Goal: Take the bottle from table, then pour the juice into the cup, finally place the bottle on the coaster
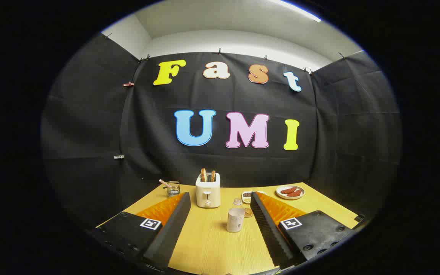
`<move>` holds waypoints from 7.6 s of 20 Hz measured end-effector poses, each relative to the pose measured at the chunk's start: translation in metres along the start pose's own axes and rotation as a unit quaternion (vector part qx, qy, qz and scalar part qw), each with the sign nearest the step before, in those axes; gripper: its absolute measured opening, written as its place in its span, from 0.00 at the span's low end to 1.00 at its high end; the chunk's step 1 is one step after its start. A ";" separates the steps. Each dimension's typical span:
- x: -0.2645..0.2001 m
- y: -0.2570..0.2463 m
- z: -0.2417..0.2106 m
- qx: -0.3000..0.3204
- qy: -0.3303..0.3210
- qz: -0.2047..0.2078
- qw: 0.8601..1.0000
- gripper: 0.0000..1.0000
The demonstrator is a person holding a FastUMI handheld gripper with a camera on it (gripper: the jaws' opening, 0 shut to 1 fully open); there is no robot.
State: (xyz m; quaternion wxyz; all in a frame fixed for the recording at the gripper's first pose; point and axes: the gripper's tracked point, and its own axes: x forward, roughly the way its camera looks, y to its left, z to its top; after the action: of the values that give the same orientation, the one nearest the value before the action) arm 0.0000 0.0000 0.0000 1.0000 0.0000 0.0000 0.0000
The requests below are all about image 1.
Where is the wooden table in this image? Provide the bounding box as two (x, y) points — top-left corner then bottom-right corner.
(96, 182), (360, 275)

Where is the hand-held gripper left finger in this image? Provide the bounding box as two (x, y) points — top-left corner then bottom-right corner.
(90, 192), (192, 272)

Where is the white toaster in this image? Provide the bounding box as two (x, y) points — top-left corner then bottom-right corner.
(195, 173), (221, 209)

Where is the black backdrop cloth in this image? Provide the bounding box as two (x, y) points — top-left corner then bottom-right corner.
(40, 32), (402, 230)

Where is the round white plate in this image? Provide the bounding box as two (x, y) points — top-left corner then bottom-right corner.
(276, 185), (305, 200)

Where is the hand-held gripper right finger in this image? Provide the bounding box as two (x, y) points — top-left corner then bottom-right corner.
(250, 191), (358, 270)

